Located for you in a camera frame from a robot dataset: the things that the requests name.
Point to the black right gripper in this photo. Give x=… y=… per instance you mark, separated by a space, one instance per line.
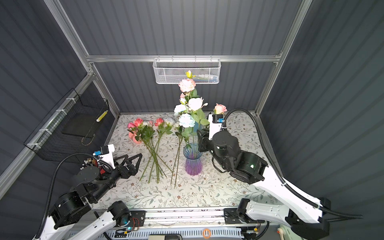
x=203 y=139

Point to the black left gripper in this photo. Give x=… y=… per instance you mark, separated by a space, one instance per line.
x=126 y=173

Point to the white blue carnation stem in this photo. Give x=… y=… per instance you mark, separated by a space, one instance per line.
x=186 y=123

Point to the light pink rose stem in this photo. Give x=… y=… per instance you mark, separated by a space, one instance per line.
x=219 y=109

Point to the white rose stem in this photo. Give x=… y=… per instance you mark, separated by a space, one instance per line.
x=196 y=119

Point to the pink carnation flower stem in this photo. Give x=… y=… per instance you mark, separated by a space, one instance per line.
x=188 y=88

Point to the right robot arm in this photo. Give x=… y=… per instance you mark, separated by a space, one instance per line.
x=307 y=216

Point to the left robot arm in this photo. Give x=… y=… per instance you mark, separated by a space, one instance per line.
x=89 y=186

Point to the purple ribbed glass vase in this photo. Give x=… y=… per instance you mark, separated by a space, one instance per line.
x=193 y=165

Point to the bunch of lying flowers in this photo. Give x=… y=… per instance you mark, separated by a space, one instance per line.
x=150 y=134

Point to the red pen cup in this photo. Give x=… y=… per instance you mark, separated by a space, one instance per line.
x=90 y=162

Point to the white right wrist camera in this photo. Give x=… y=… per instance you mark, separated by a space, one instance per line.
x=216 y=121

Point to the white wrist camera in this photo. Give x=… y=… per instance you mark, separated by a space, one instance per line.
x=105 y=155
x=216 y=121

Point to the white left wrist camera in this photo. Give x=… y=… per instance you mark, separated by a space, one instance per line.
x=105 y=155

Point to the black wire wall basket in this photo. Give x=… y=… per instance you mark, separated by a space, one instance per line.
x=83 y=125

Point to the white wire wall basket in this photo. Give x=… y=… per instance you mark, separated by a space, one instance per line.
x=169 y=73

